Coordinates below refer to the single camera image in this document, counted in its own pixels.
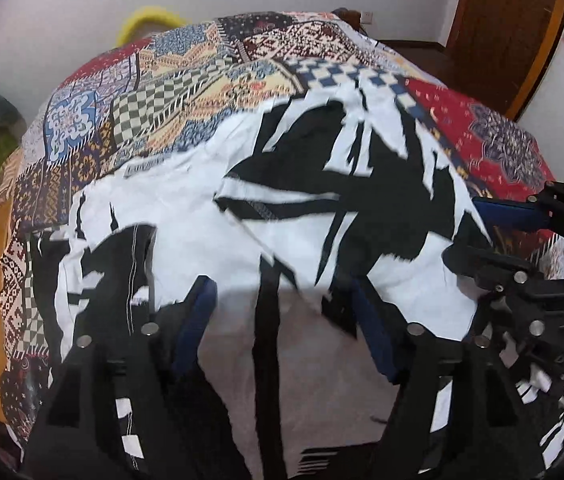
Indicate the black and white garment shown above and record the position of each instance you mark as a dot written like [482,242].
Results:
[187,200]

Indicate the white wall socket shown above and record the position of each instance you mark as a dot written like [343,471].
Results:
[367,17]

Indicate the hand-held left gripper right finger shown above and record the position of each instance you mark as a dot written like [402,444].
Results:
[376,332]

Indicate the yellow foam hoop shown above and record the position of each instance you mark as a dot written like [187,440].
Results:
[137,17]

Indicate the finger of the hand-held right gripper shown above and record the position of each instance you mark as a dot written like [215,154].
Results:
[511,211]
[481,262]

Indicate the patchwork patterned blanket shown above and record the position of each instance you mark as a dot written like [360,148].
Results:
[187,75]

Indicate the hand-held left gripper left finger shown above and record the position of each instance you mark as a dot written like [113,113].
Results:
[193,325]

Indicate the brown wooden door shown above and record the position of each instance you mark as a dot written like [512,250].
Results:
[501,25]

